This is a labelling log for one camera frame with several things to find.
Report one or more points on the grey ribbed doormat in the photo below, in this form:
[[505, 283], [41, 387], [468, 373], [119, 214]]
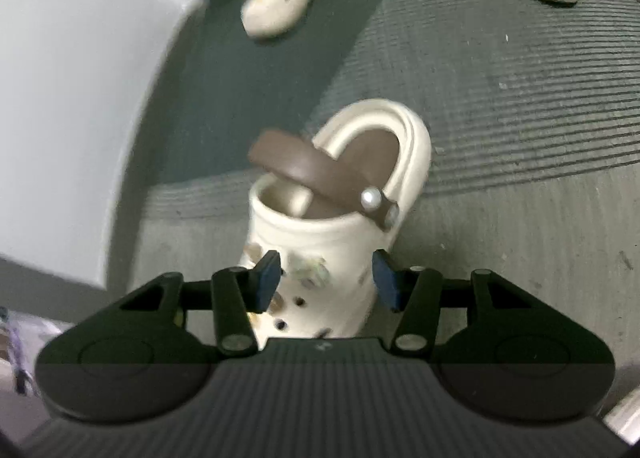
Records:
[[500, 113]]

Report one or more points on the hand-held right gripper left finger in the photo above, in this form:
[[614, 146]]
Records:
[[267, 283]]

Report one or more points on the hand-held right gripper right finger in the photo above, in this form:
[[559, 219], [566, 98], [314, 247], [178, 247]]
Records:
[[387, 283]]

